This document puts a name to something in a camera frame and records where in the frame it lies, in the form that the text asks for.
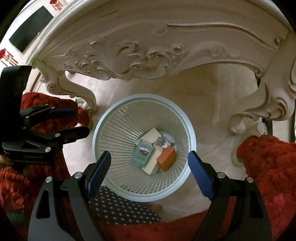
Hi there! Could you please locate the ornate cream coffee table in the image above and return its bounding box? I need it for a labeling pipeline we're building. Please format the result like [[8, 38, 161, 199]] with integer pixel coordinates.
[[26, 1, 295, 133]]

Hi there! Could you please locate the cream box silver end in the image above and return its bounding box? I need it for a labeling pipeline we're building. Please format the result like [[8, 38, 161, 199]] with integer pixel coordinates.
[[142, 146, 163, 175]]

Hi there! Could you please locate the red chinese knot decoration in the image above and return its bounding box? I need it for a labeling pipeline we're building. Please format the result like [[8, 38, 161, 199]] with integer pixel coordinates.
[[0, 48, 18, 67]]

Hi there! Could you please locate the orange box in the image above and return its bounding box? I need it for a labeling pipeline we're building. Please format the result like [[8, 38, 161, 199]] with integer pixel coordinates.
[[157, 146, 177, 171]]

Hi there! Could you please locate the clear snack wrapper pack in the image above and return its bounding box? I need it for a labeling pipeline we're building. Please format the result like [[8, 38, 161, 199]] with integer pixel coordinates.
[[153, 131, 176, 149]]

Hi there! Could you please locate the red fuzzy left sleeve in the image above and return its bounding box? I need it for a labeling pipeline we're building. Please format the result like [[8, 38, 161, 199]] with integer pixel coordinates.
[[0, 91, 91, 232]]

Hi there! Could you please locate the pale yellow box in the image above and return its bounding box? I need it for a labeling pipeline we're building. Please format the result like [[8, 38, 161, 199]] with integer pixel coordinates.
[[141, 128, 161, 144]]

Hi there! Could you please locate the polka dot slipper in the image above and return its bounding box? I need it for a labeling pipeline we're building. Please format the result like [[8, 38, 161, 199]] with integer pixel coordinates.
[[88, 186, 162, 225]]

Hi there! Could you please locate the wall mounted black television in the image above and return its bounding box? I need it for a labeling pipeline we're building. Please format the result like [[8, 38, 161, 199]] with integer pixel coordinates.
[[9, 6, 53, 52]]

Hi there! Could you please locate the white mesh trash basket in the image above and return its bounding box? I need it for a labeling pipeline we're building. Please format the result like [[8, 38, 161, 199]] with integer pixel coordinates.
[[92, 94, 197, 202]]

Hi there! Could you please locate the teal green carton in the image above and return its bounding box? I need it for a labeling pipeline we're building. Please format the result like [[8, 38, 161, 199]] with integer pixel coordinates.
[[131, 139, 154, 167]]

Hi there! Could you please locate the red fuzzy right sleeve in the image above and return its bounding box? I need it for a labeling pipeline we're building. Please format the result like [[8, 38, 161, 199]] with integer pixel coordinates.
[[101, 135, 295, 240]]

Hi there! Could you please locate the red fuzzy sleeve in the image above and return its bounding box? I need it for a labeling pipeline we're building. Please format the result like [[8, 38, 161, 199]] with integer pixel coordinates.
[[0, 91, 91, 232], [101, 135, 295, 240]]

